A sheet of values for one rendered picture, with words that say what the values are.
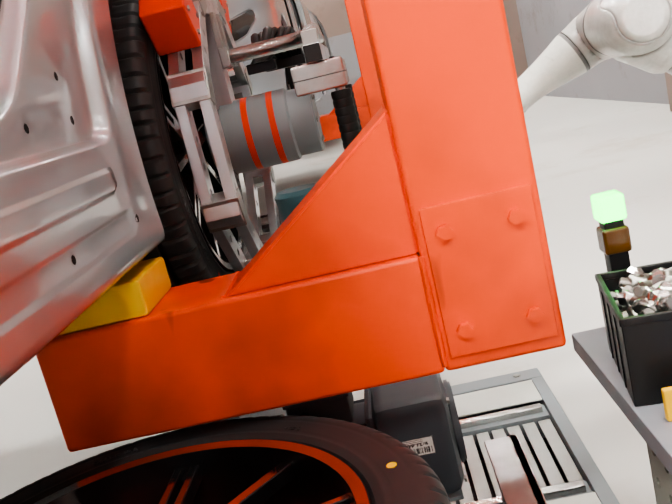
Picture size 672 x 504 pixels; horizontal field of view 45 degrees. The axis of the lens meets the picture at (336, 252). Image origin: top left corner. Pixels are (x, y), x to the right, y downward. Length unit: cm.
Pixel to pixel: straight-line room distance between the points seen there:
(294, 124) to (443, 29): 59
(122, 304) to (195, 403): 16
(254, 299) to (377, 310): 16
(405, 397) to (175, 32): 69
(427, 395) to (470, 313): 29
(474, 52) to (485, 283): 28
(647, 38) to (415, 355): 79
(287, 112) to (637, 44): 64
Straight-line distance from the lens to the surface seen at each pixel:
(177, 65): 138
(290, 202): 144
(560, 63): 178
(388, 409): 130
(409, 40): 99
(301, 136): 153
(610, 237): 126
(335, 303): 104
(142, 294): 108
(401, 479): 88
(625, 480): 181
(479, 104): 100
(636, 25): 158
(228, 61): 155
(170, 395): 111
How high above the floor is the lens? 93
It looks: 12 degrees down
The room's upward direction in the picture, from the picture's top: 14 degrees counter-clockwise
